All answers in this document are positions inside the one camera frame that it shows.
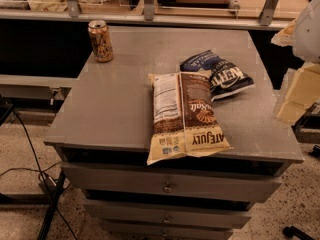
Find grey metal bracket right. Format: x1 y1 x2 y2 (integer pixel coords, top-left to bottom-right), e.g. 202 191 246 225
259 0 279 26

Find grey counter shelf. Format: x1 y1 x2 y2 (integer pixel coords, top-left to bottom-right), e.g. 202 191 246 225
0 74 76 100

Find blue chip bag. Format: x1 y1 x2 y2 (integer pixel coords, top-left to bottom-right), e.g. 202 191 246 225
180 50 254 101

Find orange soda can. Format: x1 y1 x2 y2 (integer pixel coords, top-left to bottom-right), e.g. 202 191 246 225
88 20 113 62

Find grey metal bracket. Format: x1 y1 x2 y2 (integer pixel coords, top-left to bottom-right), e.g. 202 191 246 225
66 0 81 17
259 0 279 26
144 0 155 21

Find grey metal bracket left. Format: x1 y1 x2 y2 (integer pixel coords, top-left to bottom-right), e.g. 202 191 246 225
66 0 81 17

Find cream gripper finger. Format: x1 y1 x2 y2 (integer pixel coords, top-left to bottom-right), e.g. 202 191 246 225
275 63 320 124
271 19 297 47

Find bottom grey drawer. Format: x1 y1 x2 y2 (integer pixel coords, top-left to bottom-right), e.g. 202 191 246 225
100 220 233 240

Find black caster base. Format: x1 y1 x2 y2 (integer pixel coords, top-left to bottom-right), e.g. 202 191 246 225
283 226 315 240

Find middle grey drawer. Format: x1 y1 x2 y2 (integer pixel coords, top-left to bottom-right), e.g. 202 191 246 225
84 200 250 229

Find grey drawer cabinet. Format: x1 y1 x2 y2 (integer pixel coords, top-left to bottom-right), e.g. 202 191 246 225
46 27 303 240

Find grey drawer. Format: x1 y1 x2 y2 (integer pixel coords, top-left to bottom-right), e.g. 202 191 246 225
100 220 233 240
84 200 250 229
61 162 281 203

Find brown chip bag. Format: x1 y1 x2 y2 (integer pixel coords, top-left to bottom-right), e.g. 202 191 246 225
147 72 231 165

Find grey metal bracket middle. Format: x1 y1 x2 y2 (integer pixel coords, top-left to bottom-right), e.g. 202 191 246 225
144 0 155 21

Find black floor cable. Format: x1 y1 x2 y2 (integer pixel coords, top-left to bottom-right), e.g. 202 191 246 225
0 110 78 240

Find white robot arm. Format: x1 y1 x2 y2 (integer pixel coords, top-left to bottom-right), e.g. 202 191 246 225
271 0 320 125

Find top grey drawer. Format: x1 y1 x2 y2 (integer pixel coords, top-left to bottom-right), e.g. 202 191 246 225
61 162 281 203

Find black stand leg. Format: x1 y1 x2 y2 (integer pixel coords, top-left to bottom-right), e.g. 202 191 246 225
37 172 65 240

